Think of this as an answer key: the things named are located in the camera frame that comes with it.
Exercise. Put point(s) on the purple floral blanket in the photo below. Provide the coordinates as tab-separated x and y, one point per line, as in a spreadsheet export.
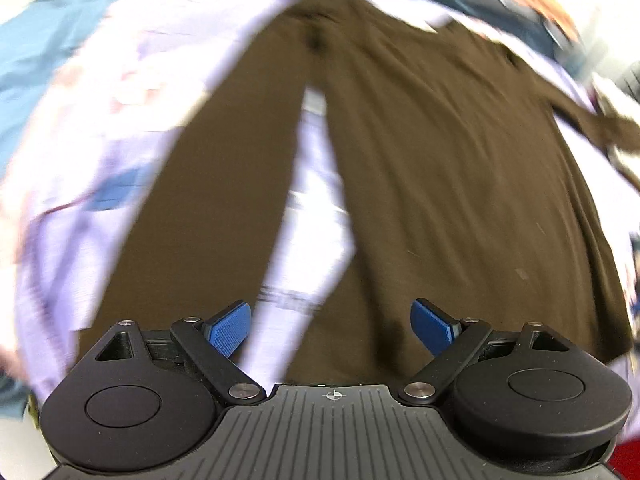
100	185

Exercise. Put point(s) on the orange object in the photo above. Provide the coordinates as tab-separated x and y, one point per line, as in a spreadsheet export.
540	0

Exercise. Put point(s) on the brown pants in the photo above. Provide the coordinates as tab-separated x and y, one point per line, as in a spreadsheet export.
425	185

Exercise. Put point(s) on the white dotted garment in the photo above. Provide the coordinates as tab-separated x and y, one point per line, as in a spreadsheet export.
607	92

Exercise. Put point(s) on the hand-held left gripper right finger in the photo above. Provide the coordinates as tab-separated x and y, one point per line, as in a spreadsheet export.
430	325

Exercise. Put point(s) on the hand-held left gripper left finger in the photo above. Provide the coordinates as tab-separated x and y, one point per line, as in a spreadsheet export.
230	327

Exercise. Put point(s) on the teal bed sheet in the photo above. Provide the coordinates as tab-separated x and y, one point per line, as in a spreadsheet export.
40	35

